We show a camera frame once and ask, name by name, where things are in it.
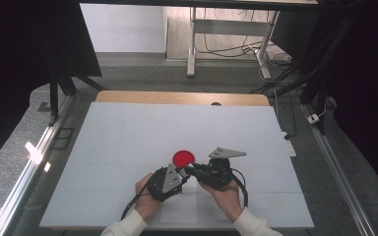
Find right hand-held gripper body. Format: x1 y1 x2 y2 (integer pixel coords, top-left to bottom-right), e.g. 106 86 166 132
193 147 247 191

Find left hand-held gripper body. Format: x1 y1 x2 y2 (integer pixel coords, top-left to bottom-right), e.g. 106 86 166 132
147 162 186 203

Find red round ink pad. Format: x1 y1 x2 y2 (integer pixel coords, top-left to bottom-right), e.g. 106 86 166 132
171 149 196 170

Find person's left hand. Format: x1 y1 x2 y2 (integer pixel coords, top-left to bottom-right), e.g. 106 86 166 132
134 172 163 220

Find person's right hand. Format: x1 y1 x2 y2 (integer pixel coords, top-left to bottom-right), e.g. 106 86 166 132
198 179 244 223

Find white paper sheet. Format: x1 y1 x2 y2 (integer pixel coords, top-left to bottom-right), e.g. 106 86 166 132
159 176 199 224

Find wooden table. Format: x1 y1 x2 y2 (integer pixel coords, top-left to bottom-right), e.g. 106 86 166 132
94 89 271 107

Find white power strip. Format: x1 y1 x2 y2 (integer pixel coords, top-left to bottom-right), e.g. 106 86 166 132
281 131 297 158

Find black metal stands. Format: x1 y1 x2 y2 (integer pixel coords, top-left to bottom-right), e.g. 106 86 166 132
250 9 330 136

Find black tripod stand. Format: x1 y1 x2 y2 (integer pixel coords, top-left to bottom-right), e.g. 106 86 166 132
47 62 106 127

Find black curtain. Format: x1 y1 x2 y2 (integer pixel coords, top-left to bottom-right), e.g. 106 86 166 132
308 0 378 205
0 0 102 175

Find right hand-held gripper black cable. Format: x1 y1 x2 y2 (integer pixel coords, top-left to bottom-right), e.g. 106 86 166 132
230 168 249 208

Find hand-held gripper black cable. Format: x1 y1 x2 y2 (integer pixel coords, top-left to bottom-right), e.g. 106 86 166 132
120 176 152 221
230 168 249 208

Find left hand-held gripper black cable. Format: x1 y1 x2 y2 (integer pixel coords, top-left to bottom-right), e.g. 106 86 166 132
120 176 152 221

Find bundle of floor cables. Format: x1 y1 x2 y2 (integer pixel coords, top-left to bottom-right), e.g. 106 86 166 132
203 8 293 67

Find aluminium floor rail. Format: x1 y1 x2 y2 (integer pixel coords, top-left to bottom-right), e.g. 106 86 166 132
301 103 378 236
0 94 75 236

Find white metal desk frame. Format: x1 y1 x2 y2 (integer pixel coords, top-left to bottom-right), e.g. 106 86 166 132
186 6 281 80

